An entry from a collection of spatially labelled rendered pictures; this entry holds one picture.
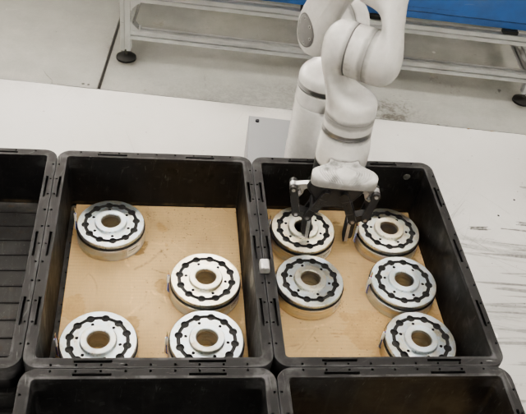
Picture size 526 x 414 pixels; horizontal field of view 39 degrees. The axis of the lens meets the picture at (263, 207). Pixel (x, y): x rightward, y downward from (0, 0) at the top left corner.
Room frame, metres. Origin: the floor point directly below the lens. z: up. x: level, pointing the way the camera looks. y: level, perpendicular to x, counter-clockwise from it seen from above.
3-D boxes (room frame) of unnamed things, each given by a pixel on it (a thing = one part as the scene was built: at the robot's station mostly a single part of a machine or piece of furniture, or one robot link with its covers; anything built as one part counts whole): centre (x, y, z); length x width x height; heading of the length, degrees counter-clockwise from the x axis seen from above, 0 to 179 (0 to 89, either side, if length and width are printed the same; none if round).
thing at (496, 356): (0.76, -0.15, 0.92); 0.40 x 0.30 x 0.02; 11
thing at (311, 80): (1.10, -0.07, 1.04); 0.09 x 0.09 x 0.17; 30
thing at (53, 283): (0.70, 0.14, 0.87); 0.40 x 0.30 x 0.11; 11
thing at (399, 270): (0.77, -0.23, 0.86); 0.05 x 0.05 x 0.01
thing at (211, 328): (0.60, 0.05, 0.86); 0.05 x 0.05 x 0.01
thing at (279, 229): (0.85, -0.07, 0.86); 0.10 x 0.10 x 0.01
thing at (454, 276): (0.76, -0.15, 0.87); 0.40 x 0.30 x 0.11; 11
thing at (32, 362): (0.70, 0.14, 0.92); 0.40 x 0.30 x 0.02; 11
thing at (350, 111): (0.85, -0.09, 1.15); 0.09 x 0.07 x 0.15; 69
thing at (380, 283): (0.77, -0.23, 0.86); 0.10 x 0.10 x 0.01
